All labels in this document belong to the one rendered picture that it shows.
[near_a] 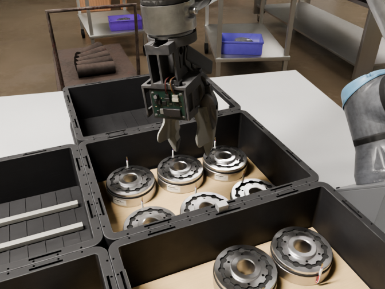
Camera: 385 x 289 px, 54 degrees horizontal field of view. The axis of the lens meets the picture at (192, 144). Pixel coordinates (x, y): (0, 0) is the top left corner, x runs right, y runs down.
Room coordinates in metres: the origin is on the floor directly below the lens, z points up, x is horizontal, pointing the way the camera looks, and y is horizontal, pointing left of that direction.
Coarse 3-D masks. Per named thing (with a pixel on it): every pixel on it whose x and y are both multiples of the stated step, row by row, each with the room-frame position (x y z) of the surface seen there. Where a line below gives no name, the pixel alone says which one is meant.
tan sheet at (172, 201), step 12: (252, 168) 0.71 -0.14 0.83; (156, 180) 0.66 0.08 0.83; (204, 180) 0.66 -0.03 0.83; (240, 180) 0.66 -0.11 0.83; (264, 180) 0.66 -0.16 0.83; (156, 192) 0.62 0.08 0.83; (168, 192) 0.62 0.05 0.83; (192, 192) 0.62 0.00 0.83; (216, 192) 0.62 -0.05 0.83; (228, 192) 0.62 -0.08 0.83; (108, 204) 0.58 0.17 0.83; (144, 204) 0.58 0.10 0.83; (156, 204) 0.58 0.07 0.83; (168, 204) 0.58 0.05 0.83; (180, 204) 0.58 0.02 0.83; (108, 216) 0.55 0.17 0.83; (120, 216) 0.55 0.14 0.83; (120, 228) 0.51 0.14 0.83
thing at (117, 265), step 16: (288, 192) 0.50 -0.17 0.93; (304, 192) 0.51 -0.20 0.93; (336, 192) 0.50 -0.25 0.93; (240, 208) 0.46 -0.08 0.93; (352, 208) 0.46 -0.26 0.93; (176, 224) 0.42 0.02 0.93; (192, 224) 0.42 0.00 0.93; (368, 224) 0.42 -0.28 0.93; (128, 240) 0.39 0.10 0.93; (144, 240) 0.39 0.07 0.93; (384, 240) 0.39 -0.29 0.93; (112, 256) 0.36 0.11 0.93; (128, 288) 0.31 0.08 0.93
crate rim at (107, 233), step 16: (224, 112) 0.79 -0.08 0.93; (240, 112) 0.80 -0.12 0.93; (144, 128) 0.72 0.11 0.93; (80, 144) 0.65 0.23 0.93; (96, 192) 0.50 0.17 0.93; (256, 192) 0.50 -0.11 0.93; (272, 192) 0.50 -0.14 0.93; (96, 208) 0.46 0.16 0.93; (208, 208) 0.46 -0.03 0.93; (144, 224) 0.42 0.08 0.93; (160, 224) 0.42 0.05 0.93; (112, 240) 0.39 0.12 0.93
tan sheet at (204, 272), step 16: (336, 256) 0.45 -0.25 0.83; (192, 272) 0.41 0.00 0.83; (208, 272) 0.41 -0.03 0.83; (336, 272) 0.41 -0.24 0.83; (352, 272) 0.41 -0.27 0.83; (144, 288) 0.38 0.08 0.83; (160, 288) 0.38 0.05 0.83; (176, 288) 0.38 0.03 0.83; (192, 288) 0.38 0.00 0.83; (208, 288) 0.38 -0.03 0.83; (288, 288) 0.38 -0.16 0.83; (304, 288) 0.38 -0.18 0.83; (320, 288) 0.38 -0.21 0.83; (336, 288) 0.38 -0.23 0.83; (352, 288) 0.38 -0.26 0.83; (368, 288) 0.38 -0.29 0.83
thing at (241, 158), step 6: (216, 150) 0.73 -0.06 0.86; (234, 150) 0.74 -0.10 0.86; (240, 150) 0.73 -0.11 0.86; (204, 156) 0.71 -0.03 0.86; (210, 156) 0.71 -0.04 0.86; (240, 156) 0.71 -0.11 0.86; (204, 162) 0.69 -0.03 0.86; (210, 162) 0.69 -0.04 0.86; (216, 162) 0.68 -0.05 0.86; (234, 162) 0.68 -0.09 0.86; (240, 162) 0.69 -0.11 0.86; (246, 162) 0.69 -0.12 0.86; (210, 168) 0.67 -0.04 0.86; (216, 168) 0.66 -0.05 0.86; (222, 168) 0.66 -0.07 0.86; (228, 168) 0.67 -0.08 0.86; (234, 168) 0.66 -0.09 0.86; (240, 168) 0.67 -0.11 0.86
